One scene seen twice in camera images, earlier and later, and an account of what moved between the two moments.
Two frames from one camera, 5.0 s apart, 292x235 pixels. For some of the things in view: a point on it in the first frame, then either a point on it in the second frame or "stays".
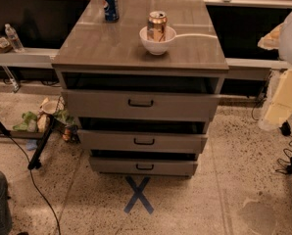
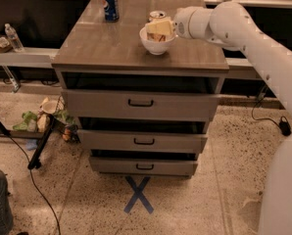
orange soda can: [156, 25] stays
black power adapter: [285, 128] stays
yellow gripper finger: [271, 39] to [189, 22]
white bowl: [158, 48] stays
